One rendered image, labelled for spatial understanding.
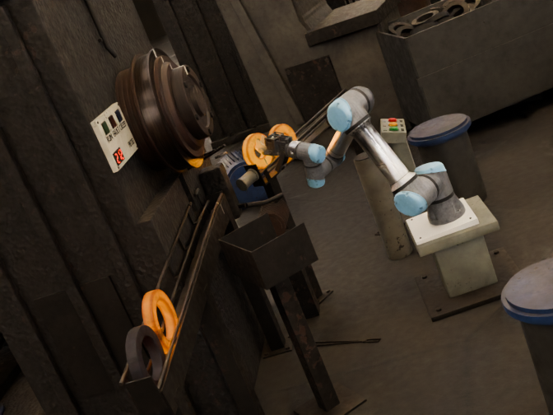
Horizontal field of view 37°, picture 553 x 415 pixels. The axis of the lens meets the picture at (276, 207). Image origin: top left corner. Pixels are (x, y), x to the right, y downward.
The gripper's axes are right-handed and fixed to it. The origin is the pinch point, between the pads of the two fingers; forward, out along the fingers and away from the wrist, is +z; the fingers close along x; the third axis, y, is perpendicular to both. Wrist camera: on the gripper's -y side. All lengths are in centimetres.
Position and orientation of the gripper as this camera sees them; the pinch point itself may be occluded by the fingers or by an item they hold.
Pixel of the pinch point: (256, 146)
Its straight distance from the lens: 360.1
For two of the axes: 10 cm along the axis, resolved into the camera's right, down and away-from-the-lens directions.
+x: -6.1, 4.6, -6.5
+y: -1.6, -8.7, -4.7
